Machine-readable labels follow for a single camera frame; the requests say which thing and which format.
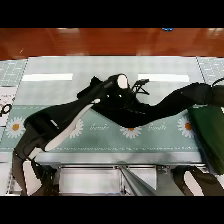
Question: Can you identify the black garment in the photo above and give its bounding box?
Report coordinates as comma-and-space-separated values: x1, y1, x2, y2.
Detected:
77, 75, 217, 130

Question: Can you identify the green garment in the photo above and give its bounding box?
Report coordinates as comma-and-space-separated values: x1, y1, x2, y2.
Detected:
186, 104, 224, 176

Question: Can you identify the silver frame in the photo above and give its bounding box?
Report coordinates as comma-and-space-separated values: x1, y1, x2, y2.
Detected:
7, 162, 210, 197

